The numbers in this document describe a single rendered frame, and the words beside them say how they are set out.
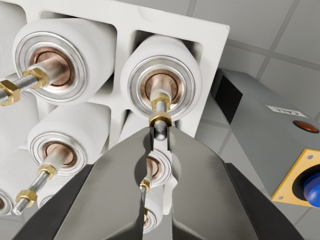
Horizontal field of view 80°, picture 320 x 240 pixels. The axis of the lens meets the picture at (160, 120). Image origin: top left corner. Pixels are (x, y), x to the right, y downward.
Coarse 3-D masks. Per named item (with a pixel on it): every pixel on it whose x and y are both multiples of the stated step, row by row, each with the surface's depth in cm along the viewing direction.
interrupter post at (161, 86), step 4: (160, 80) 21; (164, 80) 21; (156, 84) 20; (160, 84) 20; (164, 84) 20; (168, 84) 21; (152, 88) 20; (156, 88) 19; (160, 88) 19; (164, 88) 19; (168, 88) 20; (152, 92) 19; (156, 92) 19; (160, 92) 19; (164, 92) 19; (168, 92) 19; (152, 96) 19
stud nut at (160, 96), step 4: (156, 96) 18; (160, 96) 17; (164, 96) 18; (168, 96) 18; (152, 100) 18; (156, 100) 18; (164, 100) 18; (168, 100) 18; (152, 104) 18; (168, 104) 18; (152, 108) 18; (168, 108) 18
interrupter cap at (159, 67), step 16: (144, 64) 20; (160, 64) 20; (176, 64) 20; (128, 80) 21; (144, 80) 21; (176, 80) 21; (192, 80) 21; (144, 96) 22; (176, 96) 22; (192, 96) 21; (144, 112) 23; (176, 112) 23
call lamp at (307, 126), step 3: (297, 123) 22; (300, 123) 22; (303, 123) 22; (306, 123) 22; (309, 123) 23; (300, 126) 22; (303, 126) 22; (306, 126) 22; (309, 126) 22; (312, 126) 22; (306, 129) 21; (309, 129) 21; (312, 129) 21; (315, 129) 21
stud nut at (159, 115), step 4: (156, 112) 15; (160, 112) 14; (164, 112) 15; (152, 116) 15; (156, 116) 14; (160, 116) 14; (164, 116) 14; (168, 116) 14; (152, 120) 14; (156, 120) 14; (164, 120) 14; (168, 120) 14; (152, 124) 14; (168, 124) 14
